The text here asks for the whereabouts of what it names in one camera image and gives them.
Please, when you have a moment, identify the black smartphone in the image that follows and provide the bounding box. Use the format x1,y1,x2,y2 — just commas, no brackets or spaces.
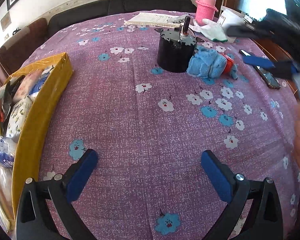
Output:
239,49,281,89

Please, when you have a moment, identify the white plastic container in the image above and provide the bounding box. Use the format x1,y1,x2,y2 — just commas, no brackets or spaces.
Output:
217,6,245,31

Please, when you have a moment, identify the white work glove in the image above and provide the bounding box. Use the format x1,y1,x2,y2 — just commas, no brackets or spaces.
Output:
193,18,228,42

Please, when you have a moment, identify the red plastic bag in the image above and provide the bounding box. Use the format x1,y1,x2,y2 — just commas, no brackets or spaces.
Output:
222,54,234,74

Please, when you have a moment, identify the pink thermos bottle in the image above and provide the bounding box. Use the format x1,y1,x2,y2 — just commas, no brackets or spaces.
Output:
195,0,218,25

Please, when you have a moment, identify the blue knitted cloth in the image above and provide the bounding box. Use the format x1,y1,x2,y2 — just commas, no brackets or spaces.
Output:
186,46,238,80

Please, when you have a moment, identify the blue white plastic bag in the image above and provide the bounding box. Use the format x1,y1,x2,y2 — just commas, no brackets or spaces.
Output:
0,137,17,168

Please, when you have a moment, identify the white paper notebook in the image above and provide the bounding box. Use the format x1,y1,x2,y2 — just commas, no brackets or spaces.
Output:
124,12,189,28

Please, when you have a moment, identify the yellow cardboard box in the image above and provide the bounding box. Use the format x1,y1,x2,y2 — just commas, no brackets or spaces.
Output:
0,53,73,233

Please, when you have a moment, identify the floral white pouch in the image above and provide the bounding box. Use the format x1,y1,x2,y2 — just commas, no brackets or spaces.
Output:
6,96,32,142

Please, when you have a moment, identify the black item in box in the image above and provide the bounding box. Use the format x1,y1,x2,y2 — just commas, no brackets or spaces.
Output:
0,75,25,132

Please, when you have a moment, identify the purple floral tablecloth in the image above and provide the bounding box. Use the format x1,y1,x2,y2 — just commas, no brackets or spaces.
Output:
27,13,300,239

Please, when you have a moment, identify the pink tissue packet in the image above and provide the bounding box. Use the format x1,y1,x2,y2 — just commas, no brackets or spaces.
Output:
12,69,43,103

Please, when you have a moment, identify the brown armchair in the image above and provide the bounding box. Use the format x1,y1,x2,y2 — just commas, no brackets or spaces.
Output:
0,18,47,74

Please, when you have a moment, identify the black leather sofa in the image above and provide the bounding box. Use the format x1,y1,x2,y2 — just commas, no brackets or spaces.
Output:
48,0,196,36

